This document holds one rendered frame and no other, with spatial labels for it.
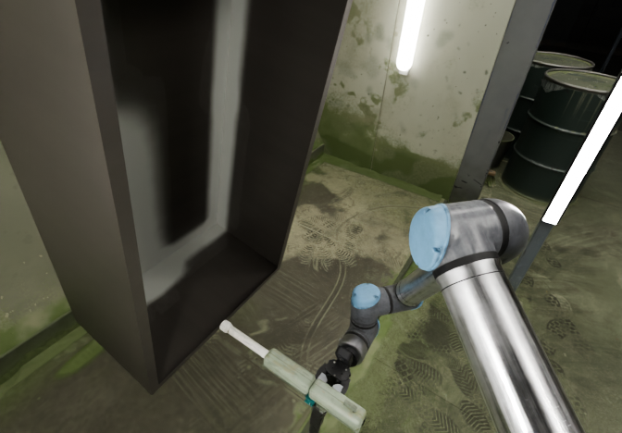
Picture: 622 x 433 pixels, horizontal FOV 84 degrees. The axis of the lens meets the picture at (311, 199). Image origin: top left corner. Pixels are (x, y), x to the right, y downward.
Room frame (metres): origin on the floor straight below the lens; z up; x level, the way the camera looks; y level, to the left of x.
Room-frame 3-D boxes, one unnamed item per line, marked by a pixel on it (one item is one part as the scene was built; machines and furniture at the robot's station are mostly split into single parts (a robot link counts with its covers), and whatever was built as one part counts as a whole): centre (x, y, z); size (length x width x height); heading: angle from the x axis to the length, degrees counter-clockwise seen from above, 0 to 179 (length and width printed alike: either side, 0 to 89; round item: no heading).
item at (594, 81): (2.52, -1.89, 0.86); 0.54 x 0.54 x 0.01
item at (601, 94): (2.51, -1.89, 0.44); 0.59 x 0.58 x 0.89; 163
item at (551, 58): (3.16, -1.99, 0.86); 0.54 x 0.54 x 0.01
